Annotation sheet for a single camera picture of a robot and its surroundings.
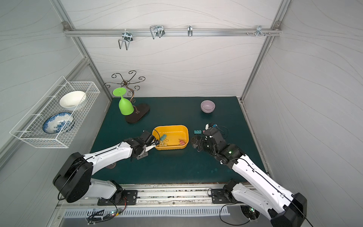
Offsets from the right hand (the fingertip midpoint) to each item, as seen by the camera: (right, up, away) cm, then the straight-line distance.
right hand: (197, 140), depth 76 cm
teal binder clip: (+2, +1, +23) cm, 23 cm away
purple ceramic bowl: (+11, +20, +36) cm, 43 cm away
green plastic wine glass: (-43, +18, +9) cm, 48 cm away
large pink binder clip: (-9, -5, +15) cm, 18 cm away
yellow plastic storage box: (-17, -2, +22) cm, 27 cm away
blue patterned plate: (-66, +10, -11) cm, 68 cm away
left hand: (-36, -7, +12) cm, 38 cm away
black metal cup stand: (-44, +13, +32) cm, 56 cm away
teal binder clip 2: (-22, -3, +20) cm, 30 cm away
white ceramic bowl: (-67, +21, -3) cm, 71 cm away
